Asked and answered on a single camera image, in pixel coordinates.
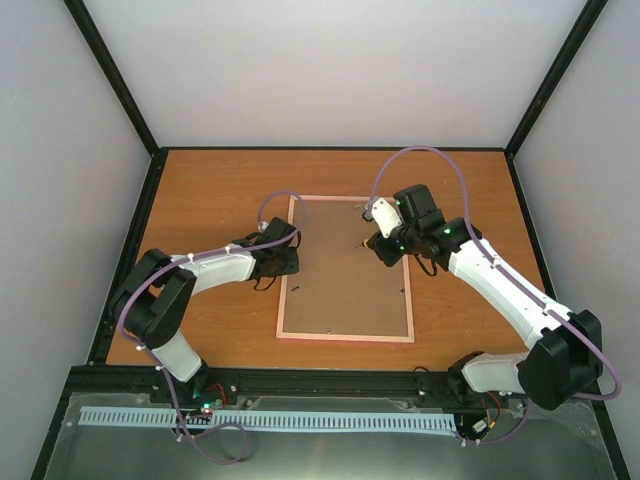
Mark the pink picture frame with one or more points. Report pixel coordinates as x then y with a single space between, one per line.
342 292

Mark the black enclosure post right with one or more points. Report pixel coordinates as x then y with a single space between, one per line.
574 40

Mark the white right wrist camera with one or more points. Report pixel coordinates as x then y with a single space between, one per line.
383 214

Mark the black enclosure post left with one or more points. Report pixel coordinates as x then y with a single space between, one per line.
101 53

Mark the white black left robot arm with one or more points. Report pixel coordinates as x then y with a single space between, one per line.
150 304

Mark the metal base plate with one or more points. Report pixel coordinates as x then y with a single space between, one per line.
571 442

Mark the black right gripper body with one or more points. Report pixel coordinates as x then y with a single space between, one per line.
391 256

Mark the black enclosure post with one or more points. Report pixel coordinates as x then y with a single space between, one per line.
101 53
574 40

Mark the right connector with wires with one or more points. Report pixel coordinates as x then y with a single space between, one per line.
480 425

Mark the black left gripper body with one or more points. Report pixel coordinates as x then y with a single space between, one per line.
284 266

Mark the left controller board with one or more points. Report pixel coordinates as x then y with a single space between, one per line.
212 399

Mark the light blue cable duct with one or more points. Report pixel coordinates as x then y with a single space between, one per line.
273 421

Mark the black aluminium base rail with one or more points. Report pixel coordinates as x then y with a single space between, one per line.
431 390

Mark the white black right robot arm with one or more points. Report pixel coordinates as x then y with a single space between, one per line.
563 348

